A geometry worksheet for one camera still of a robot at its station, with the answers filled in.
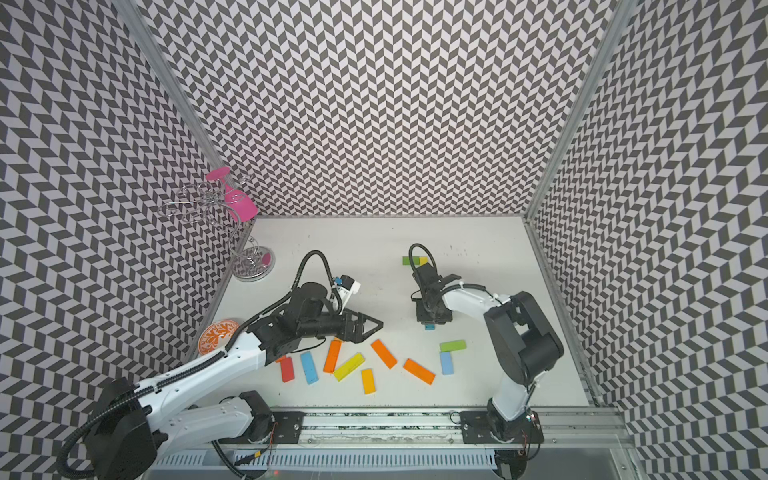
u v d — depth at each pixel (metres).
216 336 0.85
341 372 0.81
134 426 0.38
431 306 0.65
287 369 0.81
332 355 0.84
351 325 0.65
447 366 0.84
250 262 1.04
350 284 0.70
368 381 0.81
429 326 0.89
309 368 0.83
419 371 0.83
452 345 0.87
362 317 0.66
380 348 0.87
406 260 1.05
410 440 0.72
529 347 0.47
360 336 0.65
